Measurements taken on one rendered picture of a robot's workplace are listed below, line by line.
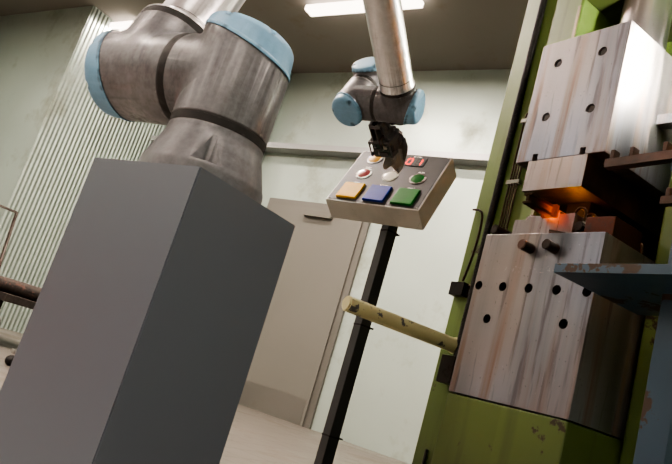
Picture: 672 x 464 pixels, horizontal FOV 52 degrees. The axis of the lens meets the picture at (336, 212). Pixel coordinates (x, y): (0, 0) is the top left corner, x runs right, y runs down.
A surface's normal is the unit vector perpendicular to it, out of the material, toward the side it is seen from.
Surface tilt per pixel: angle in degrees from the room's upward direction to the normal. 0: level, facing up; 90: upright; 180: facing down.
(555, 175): 90
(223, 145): 70
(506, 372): 90
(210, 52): 90
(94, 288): 90
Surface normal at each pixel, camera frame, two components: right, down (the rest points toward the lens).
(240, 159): 0.72, -0.31
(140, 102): -0.44, 0.61
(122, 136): 0.82, 0.10
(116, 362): -0.50, -0.36
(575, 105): -0.78, -0.37
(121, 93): -0.47, 0.43
